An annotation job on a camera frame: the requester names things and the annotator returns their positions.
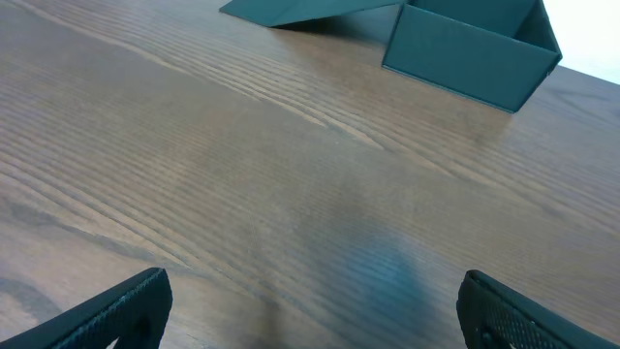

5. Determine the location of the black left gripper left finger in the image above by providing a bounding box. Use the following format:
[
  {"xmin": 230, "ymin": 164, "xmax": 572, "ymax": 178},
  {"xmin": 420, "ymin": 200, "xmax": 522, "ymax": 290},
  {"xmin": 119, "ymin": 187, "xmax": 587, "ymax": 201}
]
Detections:
[{"xmin": 1, "ymin": 268, "xmax": 172, "ymax": 349}]

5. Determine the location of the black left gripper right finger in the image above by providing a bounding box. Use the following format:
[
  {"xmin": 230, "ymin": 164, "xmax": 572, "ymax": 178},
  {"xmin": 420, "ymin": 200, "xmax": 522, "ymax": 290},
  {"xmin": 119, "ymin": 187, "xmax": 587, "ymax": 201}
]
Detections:
[{"xmin": 456, "ymin": 270, "xmax": 619, "ymax": 349}]

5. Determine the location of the dark green box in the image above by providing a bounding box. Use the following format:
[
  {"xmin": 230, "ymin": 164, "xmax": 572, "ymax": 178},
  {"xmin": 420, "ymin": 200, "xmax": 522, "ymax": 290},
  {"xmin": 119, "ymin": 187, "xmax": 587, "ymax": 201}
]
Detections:
[{"xmin": 220, "ymin": 0, "xmax": 562, "ymax": 112}]

